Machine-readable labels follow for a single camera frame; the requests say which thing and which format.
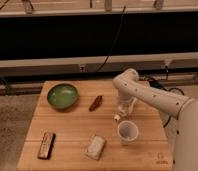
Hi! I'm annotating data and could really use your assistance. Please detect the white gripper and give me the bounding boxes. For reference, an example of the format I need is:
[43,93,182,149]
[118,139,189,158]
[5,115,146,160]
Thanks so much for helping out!
[118,91,136,114]

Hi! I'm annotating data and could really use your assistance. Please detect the clear plastic cup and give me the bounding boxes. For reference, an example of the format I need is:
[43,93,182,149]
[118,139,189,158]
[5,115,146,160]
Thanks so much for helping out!
[117,120,139,145]

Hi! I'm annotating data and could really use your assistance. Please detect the wooden board table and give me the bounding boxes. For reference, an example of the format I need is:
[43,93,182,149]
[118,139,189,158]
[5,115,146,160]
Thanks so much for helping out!
[17,80,172,171]

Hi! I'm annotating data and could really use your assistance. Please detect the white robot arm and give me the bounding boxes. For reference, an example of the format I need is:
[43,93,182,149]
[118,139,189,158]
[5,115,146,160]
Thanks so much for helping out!
[113,68,198,171]

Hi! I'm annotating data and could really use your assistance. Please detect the green ceramic bowl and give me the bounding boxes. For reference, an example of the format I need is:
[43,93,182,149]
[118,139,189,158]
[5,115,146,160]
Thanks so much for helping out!
[47,83,79,110]

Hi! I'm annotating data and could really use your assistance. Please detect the brown chocolate bar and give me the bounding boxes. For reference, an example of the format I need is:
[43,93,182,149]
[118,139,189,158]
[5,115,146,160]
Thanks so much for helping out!
[38,132,56,160]

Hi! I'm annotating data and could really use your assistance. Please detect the black hanging cable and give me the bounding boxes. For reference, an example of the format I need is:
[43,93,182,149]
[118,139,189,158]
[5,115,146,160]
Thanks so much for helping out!
[93,5,127,74]

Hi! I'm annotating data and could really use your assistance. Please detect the red chili pepper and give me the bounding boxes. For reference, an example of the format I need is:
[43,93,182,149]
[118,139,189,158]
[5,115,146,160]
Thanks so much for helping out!
[89,95,103,111]

